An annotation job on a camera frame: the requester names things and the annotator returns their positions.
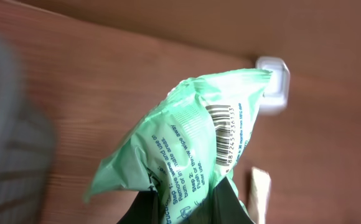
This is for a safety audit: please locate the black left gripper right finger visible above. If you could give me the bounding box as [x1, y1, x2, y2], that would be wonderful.
[199, 177, 254, 224]

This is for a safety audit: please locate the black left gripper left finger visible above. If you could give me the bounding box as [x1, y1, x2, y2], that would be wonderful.
[118, 191, 160, 224]

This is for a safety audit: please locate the white barcode scanner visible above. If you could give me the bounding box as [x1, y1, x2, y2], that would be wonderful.
[255, 56, 290, 115]

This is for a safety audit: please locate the grey plastic shopping basket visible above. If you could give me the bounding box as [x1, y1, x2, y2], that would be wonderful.
[0, 38, 56, 223]

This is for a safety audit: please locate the mint green wipes packet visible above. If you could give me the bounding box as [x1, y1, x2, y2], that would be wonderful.
[86, 68, 271, 223]

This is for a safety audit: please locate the white tube with gold cap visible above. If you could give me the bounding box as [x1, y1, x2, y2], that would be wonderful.
[247, 167, 271, 224]

